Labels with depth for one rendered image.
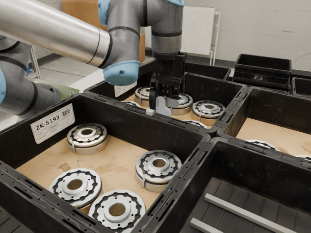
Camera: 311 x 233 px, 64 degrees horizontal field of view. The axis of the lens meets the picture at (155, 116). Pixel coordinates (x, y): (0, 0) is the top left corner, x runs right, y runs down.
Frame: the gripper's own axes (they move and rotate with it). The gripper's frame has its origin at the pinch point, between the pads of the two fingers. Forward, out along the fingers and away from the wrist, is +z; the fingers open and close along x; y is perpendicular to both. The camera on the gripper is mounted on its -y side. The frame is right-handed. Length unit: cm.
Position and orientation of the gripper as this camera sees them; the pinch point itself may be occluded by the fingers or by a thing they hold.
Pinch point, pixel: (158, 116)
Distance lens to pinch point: 73.9
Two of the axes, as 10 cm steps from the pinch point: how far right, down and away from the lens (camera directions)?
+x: 4.1, -4.7, 7.8
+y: 9.1, 2.2, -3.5
